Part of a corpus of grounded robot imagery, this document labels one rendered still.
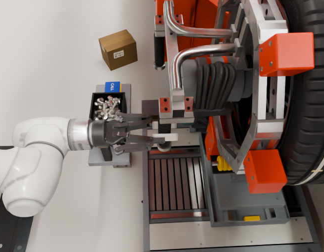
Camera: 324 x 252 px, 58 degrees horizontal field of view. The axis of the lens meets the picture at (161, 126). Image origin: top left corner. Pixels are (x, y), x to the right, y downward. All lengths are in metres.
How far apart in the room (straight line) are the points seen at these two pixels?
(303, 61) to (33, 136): 0.64
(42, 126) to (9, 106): 1.36
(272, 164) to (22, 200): 0.57
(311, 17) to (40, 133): 0.68
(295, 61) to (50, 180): 0.58
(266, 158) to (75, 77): 1.67
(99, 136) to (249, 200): 0.85
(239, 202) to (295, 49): 0.93
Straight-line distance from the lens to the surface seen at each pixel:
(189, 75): 0.85
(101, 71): 2.18
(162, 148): 0.87
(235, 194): 1.43
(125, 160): 1.21
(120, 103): 1.26
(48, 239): 1.66
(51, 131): 0.81
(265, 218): 1.51
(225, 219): 1.44
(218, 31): 0.84
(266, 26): 0.70
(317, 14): 0.70
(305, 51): 0.63
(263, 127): 0.70
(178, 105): 0.68
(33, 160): 0.73
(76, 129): 0.81
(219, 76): 0.67
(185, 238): 1.48
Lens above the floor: 1.52
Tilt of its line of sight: 56 degrees down
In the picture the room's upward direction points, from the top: straight up
